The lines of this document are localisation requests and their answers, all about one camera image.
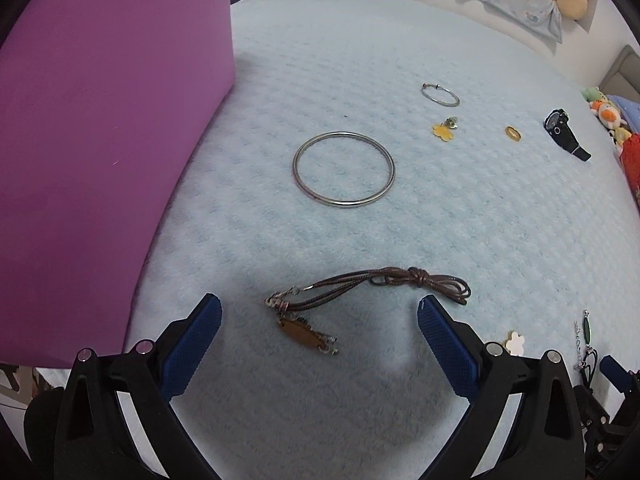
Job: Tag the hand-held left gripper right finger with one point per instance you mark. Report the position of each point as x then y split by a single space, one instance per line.
447 345

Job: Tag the grey padded headboard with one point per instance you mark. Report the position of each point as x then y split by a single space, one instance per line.
620 70

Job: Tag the purple plastic tub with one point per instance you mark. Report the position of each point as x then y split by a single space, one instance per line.
100 160

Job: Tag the red cloth item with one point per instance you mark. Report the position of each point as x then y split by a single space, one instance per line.
632 165

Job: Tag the green plush toy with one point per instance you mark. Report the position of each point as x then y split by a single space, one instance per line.
591 94

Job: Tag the white orange plush toy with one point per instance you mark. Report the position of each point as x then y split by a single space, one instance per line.
607 114

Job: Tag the white flower charm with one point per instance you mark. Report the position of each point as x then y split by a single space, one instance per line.
515 342

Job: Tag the black wrist watch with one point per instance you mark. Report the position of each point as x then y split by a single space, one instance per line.
556 121

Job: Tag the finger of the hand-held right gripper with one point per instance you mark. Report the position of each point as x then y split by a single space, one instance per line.
612 370

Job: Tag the large silver bangle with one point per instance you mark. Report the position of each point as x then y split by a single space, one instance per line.
295 170

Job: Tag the yellow flower charm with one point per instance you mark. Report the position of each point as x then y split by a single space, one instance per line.
442 132

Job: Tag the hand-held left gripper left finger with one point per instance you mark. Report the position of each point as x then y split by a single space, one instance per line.
192 345

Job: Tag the small silver hoop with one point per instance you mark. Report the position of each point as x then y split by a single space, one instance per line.
431 86

